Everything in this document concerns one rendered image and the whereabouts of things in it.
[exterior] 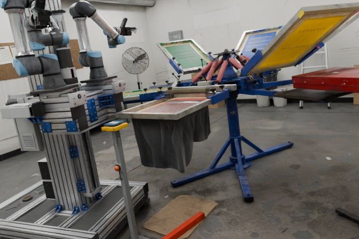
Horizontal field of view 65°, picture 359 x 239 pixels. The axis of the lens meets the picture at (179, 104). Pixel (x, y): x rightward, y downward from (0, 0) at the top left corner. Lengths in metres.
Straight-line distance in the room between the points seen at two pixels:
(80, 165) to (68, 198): 0.30
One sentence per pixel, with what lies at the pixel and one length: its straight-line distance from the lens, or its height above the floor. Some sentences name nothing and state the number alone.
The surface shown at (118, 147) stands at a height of 0.80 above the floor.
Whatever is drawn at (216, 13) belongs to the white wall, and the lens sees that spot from 6.95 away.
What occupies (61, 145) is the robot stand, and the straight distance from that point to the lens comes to 2.43.
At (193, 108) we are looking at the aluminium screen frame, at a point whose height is 0.98.
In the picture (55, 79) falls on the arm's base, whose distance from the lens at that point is 2.08.
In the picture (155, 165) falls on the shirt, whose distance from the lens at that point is 2.26.
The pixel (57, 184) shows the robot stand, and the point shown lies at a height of 0.45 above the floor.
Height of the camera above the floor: 1.38
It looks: 10 degrees down
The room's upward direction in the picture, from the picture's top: 8 degrees counter-clockwise
